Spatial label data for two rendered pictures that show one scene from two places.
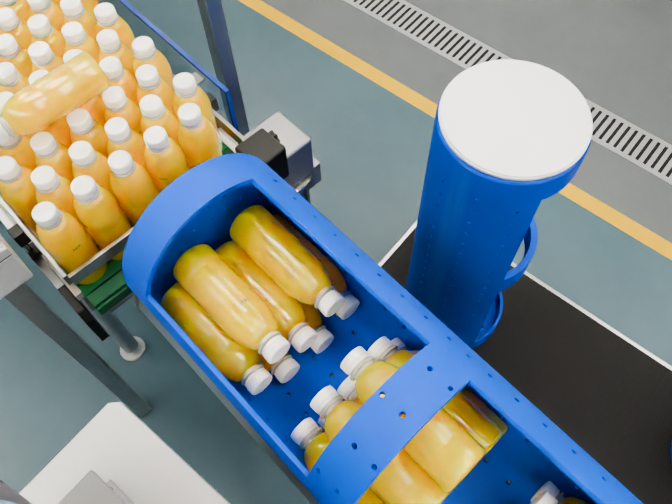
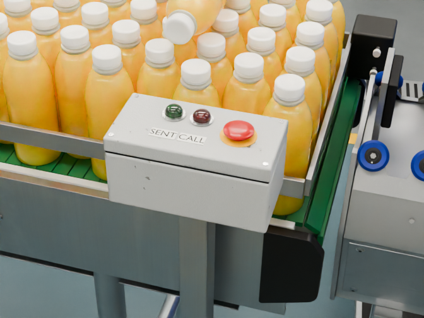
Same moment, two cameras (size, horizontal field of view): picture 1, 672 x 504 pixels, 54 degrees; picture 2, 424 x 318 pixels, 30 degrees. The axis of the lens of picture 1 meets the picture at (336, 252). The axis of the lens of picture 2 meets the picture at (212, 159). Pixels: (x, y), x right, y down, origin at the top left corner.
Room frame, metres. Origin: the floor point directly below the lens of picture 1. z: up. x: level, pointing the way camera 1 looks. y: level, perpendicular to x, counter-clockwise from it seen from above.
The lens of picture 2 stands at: (-0.09, 1.01, 1.65)
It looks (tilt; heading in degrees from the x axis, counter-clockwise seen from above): 39 degrees down; 327
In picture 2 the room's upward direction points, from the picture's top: 1 degrees clockwise
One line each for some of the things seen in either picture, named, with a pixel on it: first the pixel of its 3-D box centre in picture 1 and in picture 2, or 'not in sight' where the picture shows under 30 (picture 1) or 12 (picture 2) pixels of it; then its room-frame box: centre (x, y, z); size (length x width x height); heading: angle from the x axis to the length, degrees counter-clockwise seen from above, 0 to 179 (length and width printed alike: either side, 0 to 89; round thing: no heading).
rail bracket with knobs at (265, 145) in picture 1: (261, 164); (370, 52); (0.75, 0.14, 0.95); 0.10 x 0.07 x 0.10; 131
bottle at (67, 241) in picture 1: (69, 244); (284, 149); (0.57, 0.46, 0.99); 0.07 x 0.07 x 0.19
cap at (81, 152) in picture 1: (81, 153); (261, 39); (0.68, 0.42, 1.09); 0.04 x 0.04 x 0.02
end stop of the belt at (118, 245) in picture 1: (164, 211); (331, 105); (0.64, 0.31, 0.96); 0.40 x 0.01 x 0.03; 131
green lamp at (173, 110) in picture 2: not in sight; (173, 110); (0.58, 0.62, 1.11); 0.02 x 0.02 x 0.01
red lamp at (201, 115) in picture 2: not in sight; (201, 115); (0.56, 0.60, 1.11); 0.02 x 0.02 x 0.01
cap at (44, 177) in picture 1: (44, 177); (248, 65); (0.64, 0.47, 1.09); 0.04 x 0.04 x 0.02
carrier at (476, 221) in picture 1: (474, 236); not in sight; (0.77, -0.34, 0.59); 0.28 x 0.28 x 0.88
